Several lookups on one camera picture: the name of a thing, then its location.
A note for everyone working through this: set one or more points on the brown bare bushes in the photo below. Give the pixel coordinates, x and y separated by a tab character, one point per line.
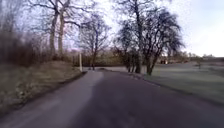
20	50

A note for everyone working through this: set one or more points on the leaf-strewn grass verge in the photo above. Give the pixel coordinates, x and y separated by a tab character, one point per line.
40	76

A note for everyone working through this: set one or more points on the dark grey asphalt path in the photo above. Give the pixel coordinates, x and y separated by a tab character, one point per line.
126	103

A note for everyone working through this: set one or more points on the pale frosted grass field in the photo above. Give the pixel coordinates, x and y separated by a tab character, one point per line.
193	78

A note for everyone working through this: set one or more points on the slender bare tree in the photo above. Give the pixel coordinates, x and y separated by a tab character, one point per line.
93	56

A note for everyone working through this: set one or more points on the distant hedge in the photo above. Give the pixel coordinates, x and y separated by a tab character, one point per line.
106	59

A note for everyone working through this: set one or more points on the tall bare tree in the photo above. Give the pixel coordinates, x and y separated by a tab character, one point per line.
138	60

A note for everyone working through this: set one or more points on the twin-trunk bare tree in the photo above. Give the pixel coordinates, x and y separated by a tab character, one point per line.
52	36

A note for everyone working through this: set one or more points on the pale pole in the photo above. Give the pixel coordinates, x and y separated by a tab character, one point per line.
80	63

